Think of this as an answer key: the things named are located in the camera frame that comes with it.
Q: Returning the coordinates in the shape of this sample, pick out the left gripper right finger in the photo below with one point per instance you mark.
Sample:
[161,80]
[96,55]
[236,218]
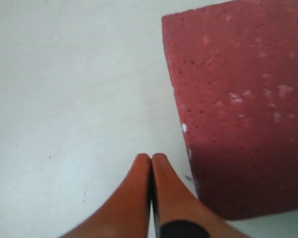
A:
[177,212]

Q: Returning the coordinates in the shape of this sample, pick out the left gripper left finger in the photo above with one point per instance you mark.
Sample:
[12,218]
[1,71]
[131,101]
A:
[126,213]

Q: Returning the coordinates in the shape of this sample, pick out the red brick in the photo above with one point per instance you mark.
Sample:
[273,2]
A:
[234,71]

